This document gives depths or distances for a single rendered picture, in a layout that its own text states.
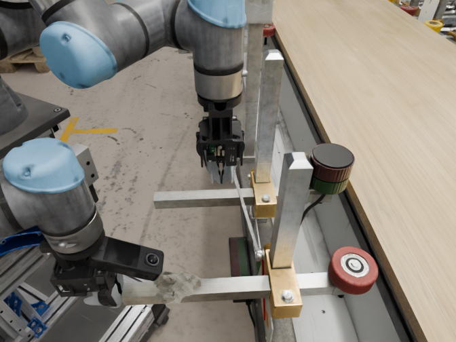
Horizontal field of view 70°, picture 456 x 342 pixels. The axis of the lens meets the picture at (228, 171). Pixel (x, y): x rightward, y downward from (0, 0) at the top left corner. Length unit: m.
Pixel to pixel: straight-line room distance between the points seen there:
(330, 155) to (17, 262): 0.75
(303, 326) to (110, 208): 1.40
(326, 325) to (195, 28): 0.71
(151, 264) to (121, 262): 0.05
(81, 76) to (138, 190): 1.68
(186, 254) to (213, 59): 1.35
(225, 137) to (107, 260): 0.26
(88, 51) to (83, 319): 1.14
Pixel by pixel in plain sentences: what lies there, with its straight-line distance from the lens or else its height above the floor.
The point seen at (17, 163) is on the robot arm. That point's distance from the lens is 0.43.
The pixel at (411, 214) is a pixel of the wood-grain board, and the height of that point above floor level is 0.90.
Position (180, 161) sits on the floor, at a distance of 2.21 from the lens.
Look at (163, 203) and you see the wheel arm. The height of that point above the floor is 0.83.
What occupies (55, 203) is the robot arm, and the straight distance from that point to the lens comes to 0.43.
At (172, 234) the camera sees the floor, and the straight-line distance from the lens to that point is 1.80.
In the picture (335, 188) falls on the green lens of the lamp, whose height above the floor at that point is 1.09.
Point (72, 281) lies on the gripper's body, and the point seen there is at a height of 0.96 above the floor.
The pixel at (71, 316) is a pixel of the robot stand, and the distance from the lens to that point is 1.44.
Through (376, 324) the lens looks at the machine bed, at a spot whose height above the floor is 0.74.
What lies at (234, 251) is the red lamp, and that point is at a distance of 0.86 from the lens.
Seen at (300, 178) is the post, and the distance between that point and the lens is 0.47.
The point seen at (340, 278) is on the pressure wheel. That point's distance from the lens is 0.62.
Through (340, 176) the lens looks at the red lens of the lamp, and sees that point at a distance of 0.47.
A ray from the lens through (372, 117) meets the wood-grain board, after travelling 1.04.
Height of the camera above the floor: 1.41
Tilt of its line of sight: 42 degrees down
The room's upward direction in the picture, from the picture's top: straight up
